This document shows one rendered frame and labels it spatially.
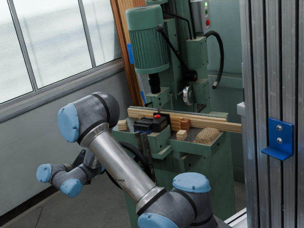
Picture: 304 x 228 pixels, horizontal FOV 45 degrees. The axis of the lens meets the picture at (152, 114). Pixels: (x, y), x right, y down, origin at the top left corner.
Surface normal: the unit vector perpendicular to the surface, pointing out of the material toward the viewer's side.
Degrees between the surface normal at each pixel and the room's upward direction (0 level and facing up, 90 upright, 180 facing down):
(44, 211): 0
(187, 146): 90
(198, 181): 8
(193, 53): 90
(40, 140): 90
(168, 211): 35
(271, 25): 90
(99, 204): 0
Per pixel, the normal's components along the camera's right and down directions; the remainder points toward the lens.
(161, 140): 0.83, 0.10
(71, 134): -0.73, 0.29
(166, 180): -0.54, 0.40
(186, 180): -0.06, -0.95
